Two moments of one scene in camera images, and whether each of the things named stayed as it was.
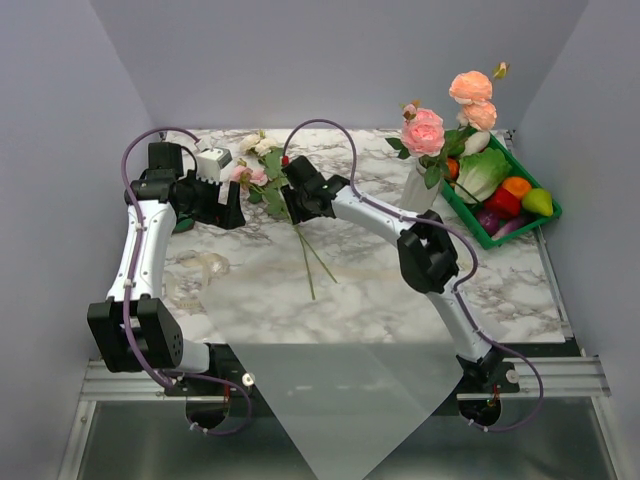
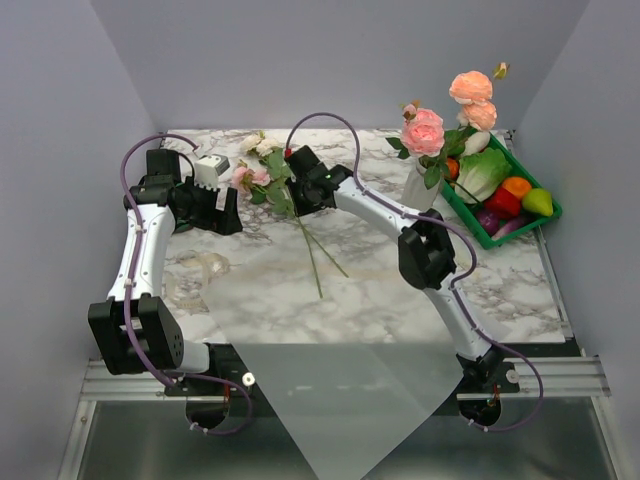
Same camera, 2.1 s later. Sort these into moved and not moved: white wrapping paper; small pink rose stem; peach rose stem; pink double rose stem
Moved: small pink rose stem
Not moved: peach rose stem; white wrapping paper; pink double rose stem
